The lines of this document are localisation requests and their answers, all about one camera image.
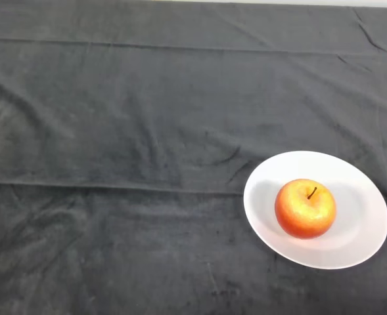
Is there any red yellow apple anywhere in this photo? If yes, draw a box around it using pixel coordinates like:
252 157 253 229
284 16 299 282
274 178 337 240

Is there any white round plate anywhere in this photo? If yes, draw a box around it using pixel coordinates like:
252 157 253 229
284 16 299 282
243 150 387 270

